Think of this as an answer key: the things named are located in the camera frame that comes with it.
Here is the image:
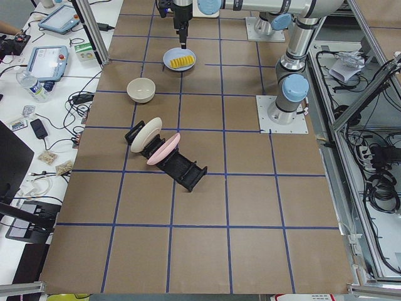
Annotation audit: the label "teach pendant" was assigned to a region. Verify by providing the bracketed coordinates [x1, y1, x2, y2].
[38, 5, 80, 34]
[27, 46, 69, 82]

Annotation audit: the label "crumpled white papers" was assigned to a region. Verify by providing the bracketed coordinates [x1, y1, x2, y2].
[328, 51, 365, 83]

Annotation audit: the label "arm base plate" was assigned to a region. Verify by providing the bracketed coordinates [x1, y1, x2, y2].
[256, 95, 308, 134]
[245, 17, 285, 43]

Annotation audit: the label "black plate rack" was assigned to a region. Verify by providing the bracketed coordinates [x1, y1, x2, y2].
[125, 127, 207, 191]

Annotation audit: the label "green white box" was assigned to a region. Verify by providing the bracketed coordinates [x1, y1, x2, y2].
[74, 43, 96, 61]

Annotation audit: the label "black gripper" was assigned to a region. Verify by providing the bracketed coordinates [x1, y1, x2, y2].
[173, 0, 192, 49]

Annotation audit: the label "pink plate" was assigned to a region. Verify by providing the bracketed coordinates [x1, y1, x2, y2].
[147, 132, 180, 166]

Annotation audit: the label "near teach pendant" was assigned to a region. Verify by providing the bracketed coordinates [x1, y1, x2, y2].
[27, 46, 69, 82]

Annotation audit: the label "aluminium frame post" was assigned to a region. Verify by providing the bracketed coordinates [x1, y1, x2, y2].
[71, 0, 110, 66]

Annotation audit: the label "cream bowl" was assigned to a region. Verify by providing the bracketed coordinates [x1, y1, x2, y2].
[127, 78, 155, 103]

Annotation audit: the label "blue plate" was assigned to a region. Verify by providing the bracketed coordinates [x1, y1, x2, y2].
[163, 48, 196, 71]

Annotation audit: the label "black power adapter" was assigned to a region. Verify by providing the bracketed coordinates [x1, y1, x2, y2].
[30, 119, 48, 139]

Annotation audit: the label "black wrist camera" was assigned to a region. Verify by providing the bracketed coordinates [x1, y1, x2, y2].
[155, 0, 174, 18]

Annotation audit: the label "cream plate in rack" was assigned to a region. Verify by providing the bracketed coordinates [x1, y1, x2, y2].
[130, 117, 162, 153]

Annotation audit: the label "black monitor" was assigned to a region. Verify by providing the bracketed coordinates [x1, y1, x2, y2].
[0, 122, 34, 204]

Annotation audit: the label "yellow ridged bread loaf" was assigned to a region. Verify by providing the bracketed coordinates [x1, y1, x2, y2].
[170, 55, 195, 69]

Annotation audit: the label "far teach pendant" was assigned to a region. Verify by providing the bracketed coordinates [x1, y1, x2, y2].
[38, 5, 80, 34]

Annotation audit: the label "clear water bottle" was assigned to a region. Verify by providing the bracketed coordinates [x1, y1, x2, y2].
[16, 69, 49, 103]

